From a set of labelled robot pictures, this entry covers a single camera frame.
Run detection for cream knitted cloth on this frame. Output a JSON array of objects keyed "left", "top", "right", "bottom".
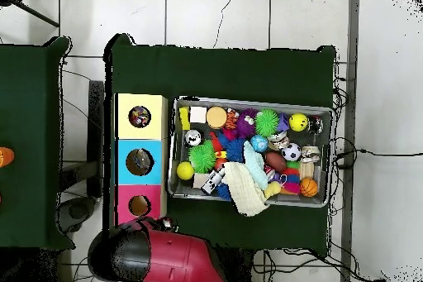
[{"left": 223, "top": 161, "right": 271, "bottom": 217}]

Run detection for clear mesh bin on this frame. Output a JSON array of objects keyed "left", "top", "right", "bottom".
[{"left": 169, "top": 98, "right": 334, "bottom": 209}]

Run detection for wooden box with three holes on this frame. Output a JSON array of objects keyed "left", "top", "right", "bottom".
[{"left": 114, "top": 93, "right": 169, "bottom": 227}]

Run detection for green spiky ball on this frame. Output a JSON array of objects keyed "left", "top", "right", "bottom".
[
  {"left": 188, "top": 141, "right": 218, "bottom": 174},
  {"left": 254, "top": 109, "right": 281, "bottom": 137}
]

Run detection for purple spiky ball with eyes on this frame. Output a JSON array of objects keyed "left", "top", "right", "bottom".
[{"left": 235, "top": 109, "right": 258, "bottom": 139}]

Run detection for plain yellow ball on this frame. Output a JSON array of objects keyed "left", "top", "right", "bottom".
[{"left": 176, "top": 161, "right": 196, "bottom": 181}]

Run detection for mint green knitted cloth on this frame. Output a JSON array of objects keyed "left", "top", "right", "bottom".
[{"left": 243, "top": 141, "right": 269, "bottom": 190}]

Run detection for yellow smiley ball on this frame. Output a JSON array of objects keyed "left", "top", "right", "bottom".
[{"left": 288, "top": 112, "right": 309, "bottom": 132}]

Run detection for small orange basketball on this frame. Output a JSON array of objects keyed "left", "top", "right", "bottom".
[{"left": 299, "top": 177, "right": 320, "bottom": 198}]

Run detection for green cloth side table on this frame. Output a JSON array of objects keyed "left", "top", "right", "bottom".
[{"left": 0, "top": 36, "right": 73, "bottom": 250}]

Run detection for small orange object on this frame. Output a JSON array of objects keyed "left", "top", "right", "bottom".
[{"left": 0, "top": 147, "right": 16, "bottom": 169}]

